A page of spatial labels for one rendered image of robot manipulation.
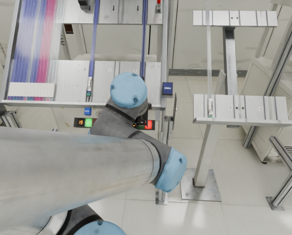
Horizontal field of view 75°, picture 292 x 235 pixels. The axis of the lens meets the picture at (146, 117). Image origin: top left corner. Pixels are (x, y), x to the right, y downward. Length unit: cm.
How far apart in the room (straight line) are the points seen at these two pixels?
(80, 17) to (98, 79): 31
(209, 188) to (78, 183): 128
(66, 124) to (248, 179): 131
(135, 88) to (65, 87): 54
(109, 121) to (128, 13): 67
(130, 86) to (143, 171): 19
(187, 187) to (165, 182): 106
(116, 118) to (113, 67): 48
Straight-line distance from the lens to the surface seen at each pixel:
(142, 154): 26
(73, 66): 91
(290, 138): 156
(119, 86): 39
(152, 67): 84
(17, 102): 95
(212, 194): 140
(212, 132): 106
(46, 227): 41
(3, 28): 334
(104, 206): 133
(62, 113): 133
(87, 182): 19
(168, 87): 76
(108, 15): 99
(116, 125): 39
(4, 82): 102
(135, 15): 97
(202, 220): 131
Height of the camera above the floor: 114
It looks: 36 degrees down
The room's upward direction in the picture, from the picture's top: straight up
